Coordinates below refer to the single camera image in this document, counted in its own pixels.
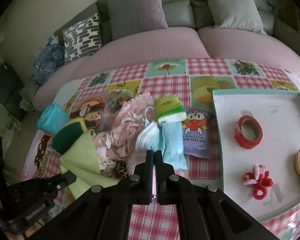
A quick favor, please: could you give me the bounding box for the leopard print scrunchie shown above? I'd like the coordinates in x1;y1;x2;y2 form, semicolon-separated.
114;160;129;179

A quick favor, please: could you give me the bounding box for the blue face mask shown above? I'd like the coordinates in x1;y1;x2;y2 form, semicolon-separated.
162;122;187;171

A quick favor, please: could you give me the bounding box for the light green cloth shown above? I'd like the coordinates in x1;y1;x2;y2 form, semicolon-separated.
59;129;119;199

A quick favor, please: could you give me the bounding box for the pink patterned cloth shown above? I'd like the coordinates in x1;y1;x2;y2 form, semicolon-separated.
93;106;158;172

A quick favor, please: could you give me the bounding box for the yellow green sponge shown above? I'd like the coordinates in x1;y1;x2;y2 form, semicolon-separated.
51;118;88;155

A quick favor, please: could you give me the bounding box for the purple baby wipes pack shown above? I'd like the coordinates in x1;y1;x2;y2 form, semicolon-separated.
182;107;211;159

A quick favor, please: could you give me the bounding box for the green white tissue pack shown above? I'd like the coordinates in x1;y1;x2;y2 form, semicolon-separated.
154;95;186;125

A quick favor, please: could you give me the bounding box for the red tape roll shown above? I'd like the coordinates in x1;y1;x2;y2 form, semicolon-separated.
234;115;263;150

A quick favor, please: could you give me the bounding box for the pink fluffy towel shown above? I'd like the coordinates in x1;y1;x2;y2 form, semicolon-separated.
117;92;154;118

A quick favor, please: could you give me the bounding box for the teal plastic box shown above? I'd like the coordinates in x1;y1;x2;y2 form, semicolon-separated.
37;103;70;135

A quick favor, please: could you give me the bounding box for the clear plastic box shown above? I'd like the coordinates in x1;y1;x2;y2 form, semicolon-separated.
66;90;119;133

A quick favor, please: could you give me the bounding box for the teal shallow cardboard tray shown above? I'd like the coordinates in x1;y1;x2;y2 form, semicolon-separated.
212;89;300;223

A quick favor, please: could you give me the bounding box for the blue clothes pile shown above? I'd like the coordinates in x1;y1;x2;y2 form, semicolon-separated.
33;36;65;88

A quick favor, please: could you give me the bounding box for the black white patterned cushion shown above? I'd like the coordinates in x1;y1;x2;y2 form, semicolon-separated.
62;13;102;64

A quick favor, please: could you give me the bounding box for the pink sofa cover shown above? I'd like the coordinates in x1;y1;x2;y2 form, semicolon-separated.
33;27;300;111

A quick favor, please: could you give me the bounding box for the purple cushion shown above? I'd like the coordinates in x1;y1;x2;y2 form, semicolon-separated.
107;0;168;40

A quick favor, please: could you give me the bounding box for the grey sofa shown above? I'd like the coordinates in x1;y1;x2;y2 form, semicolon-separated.
32;0;300;71

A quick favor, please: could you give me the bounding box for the light grey cushion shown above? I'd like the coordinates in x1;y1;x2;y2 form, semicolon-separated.
207;0;266;35

